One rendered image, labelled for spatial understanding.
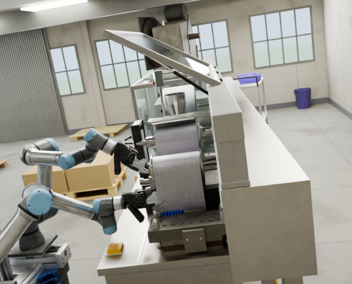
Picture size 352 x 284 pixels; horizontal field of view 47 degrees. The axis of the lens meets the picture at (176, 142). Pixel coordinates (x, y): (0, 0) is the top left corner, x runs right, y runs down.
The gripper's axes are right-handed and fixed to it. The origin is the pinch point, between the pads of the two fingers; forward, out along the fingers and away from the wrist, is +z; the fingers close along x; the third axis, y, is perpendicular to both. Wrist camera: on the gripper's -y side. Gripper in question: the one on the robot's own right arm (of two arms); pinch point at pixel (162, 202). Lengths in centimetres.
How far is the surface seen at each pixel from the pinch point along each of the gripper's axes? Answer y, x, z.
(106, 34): 85, -14, -9
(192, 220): -6.0, -12.8, 14.8
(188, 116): 36, 30, 18
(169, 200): 0.1, -0.3, 3.6
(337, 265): -109, 97, 112
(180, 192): 4.0, -0.3, 9.7
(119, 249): -17.0, -13.5, -23.2
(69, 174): -71, 309, -165
